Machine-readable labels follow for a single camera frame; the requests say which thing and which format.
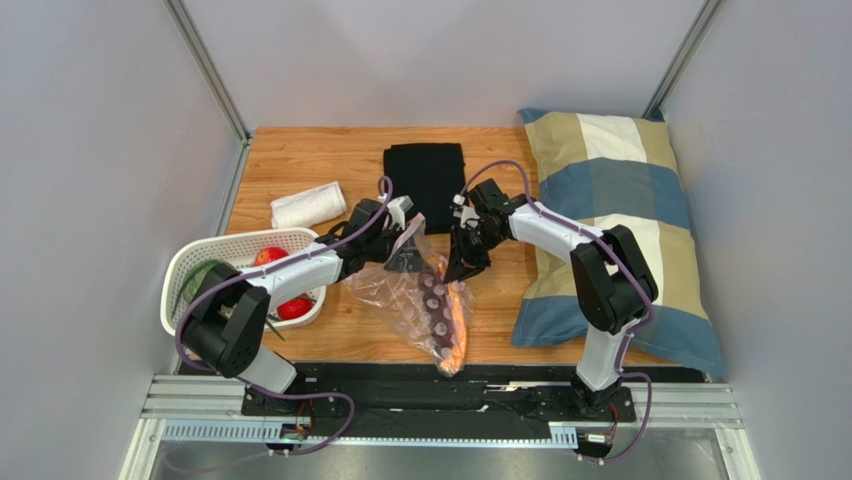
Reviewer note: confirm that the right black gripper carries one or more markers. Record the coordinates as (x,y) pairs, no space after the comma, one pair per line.
(470,236)

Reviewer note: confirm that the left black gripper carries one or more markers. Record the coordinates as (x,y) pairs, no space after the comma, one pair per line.
(410,259)

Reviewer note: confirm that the clear zip top bag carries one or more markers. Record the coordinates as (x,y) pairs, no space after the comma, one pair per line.
(394,298)

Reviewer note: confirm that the orange fake carrot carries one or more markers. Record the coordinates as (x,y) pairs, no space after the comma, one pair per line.
(443,318)

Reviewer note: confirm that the red fake tomato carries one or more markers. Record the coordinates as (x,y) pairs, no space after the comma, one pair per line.
(268,255)

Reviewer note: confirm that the red fake apple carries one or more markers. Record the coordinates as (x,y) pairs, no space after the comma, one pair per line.
(294,308)

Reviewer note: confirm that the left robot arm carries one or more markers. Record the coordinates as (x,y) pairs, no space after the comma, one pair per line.
(225,323)

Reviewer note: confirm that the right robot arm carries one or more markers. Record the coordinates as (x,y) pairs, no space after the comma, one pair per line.
(614,286)

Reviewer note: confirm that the black folded cloth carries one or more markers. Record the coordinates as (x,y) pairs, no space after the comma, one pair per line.
(430,174)

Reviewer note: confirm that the white rolled towel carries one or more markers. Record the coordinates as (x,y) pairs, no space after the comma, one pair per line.
(308,208)

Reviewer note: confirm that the white perforated plastic basket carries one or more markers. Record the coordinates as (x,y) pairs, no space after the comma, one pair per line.
(238,250)

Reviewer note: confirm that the plaid pillow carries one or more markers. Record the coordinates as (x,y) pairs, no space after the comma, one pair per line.
(604,171)

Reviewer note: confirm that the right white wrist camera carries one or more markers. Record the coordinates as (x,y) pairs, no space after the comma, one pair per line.
(465,214)

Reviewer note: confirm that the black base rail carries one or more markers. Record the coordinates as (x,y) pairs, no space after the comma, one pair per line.
(486,406)

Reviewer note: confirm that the left aluminium frame post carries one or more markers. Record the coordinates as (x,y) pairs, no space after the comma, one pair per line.
(203,59)

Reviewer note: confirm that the aluminium frame post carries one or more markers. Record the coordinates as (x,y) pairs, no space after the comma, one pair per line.
(203,59)
(688,47)

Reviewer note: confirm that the right aluminium frame post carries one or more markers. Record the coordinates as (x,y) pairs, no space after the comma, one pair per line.
(688,47)

